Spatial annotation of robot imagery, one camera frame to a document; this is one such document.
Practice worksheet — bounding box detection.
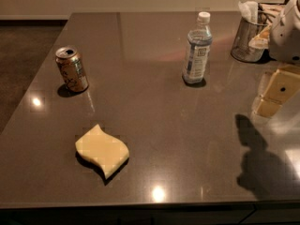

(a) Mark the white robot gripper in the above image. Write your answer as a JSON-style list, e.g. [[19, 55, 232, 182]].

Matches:
[[252, 0, 300, 118]]

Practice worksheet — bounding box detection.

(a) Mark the white napkin in holder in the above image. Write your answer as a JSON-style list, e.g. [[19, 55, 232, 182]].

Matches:
[[238, 1, 258, 23]]

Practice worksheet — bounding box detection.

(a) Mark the metal mesh cup holder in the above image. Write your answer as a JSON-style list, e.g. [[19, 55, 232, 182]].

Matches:
[[231, 18, 268, 64]]

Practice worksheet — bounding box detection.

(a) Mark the yellow wavy sponge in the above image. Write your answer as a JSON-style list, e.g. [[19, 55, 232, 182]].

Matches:
[[75, 125, 129, 179]]

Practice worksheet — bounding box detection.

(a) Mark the orange soda can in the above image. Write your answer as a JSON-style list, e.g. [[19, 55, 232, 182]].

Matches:
[[55, 46, 89, 93]]

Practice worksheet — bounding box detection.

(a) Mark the clear plastic water bottle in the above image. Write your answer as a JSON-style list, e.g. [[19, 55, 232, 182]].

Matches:
[[182, 11, 212, 84]]

